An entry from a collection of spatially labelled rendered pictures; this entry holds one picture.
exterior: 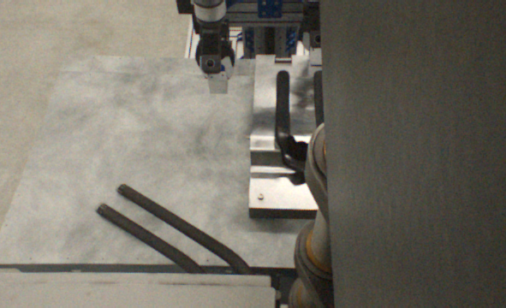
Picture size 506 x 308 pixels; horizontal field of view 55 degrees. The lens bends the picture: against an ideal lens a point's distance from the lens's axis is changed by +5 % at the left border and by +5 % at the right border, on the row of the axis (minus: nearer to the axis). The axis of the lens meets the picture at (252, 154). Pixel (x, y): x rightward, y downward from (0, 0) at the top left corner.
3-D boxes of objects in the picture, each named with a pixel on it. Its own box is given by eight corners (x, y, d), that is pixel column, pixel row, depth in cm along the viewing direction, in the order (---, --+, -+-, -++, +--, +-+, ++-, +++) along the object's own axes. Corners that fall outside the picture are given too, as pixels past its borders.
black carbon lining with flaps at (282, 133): (275, 74, 141) (276, 51, 133) (329, 75, 140) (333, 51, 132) (272, 174, 122) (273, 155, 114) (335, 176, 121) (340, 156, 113)
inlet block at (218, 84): (213, 59, 140) (211, 46, 135) (230, 60, 139) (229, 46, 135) (209, 93, 133) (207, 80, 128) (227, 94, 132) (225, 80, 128)
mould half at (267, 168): (256, 74, 150) (255, 43, 139) (338, 75, 149) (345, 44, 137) (249, 217, 123) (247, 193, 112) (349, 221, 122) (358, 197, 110)
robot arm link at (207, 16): (223, 8, 108) (187, 8, 109) (225, 25, 112) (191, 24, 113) (226, -14, 112) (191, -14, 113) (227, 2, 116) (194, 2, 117)
